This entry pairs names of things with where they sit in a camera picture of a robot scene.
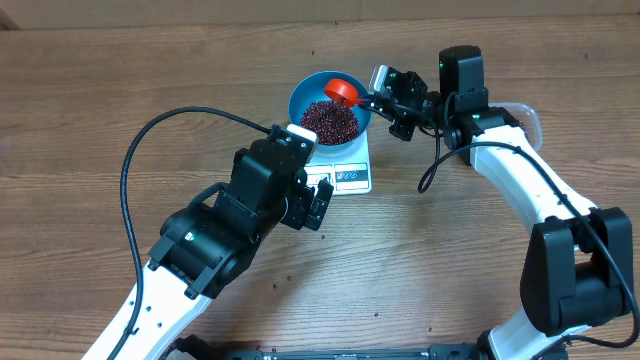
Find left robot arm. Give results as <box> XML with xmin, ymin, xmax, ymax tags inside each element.
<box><xmin>85</xmin><ymin>140</ymin><xmax>333</xmax><ymax>359</ymax></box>

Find orange measuring scoop blue handle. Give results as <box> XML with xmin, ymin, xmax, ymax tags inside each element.
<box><xmin>324</xmin><ymin>78</ymin><xmax>363</xmax><ymax>108</ymax></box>

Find red beans in bowl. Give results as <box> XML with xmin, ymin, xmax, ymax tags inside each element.
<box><xmin>300</xmin><ymin>100</ymin><xmax>359</xmax><ymax>146</ymax></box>

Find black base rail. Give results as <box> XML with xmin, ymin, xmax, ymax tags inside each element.
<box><xmin>213</xmin><ymin>344</ymin><xmax>490</xmax><ymax>360</ymax></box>

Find white digital kitchen scale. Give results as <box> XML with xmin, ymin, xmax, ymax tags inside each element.
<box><xmin>305</xmin><ymin>132</ymin><xmax>373</xmax><ymax>196</ymax></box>

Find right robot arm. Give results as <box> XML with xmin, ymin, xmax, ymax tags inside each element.
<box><xmin>360</xmin><ymin>45</ymin><xmax>639</xmax><ymax>359</ymax></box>

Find clear plastic container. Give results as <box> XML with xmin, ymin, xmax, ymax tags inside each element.
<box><xmin>490</xmin><ymin>102</ymin><xmax>544</xmax><ymax>152</ymax></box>

